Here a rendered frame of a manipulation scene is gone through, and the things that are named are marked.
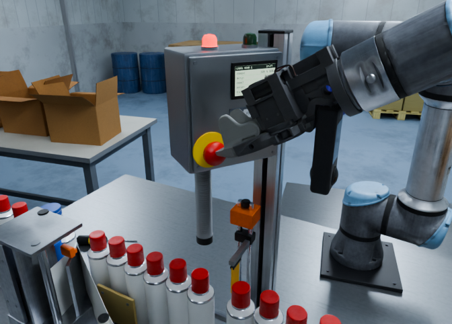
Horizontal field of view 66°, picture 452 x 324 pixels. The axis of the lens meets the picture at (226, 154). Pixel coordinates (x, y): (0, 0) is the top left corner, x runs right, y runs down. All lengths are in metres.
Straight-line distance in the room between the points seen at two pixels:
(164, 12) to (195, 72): 7.28
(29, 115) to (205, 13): 5.38
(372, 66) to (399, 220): 0.68
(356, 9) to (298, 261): 6.17
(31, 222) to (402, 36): 0.70
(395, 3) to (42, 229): 6.73
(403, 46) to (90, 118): 1.95
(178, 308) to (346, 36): 0.56
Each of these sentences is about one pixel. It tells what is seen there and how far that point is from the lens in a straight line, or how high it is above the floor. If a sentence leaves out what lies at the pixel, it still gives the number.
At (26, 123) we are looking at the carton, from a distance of 2.59.
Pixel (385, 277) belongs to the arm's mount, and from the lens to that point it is 1.12.
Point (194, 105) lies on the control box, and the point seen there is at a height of 1.40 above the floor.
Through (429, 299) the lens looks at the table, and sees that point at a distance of 1.13.
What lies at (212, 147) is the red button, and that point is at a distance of 0.53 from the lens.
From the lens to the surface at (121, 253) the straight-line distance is 0.79.
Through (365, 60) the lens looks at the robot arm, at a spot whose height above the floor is 1.48.
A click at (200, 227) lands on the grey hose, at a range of 0.74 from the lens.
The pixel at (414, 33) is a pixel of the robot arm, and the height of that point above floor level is 1.51.
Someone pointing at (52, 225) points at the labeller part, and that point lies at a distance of 0.77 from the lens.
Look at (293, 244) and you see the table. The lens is 1.19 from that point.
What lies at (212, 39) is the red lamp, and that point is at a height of 1.49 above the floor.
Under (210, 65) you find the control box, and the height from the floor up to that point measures 1.46.
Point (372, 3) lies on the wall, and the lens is 7.02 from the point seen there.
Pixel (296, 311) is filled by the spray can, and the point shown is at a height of 1.08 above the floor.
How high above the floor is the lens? 1.53
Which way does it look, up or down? 22 degrees down
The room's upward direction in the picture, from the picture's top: straight up
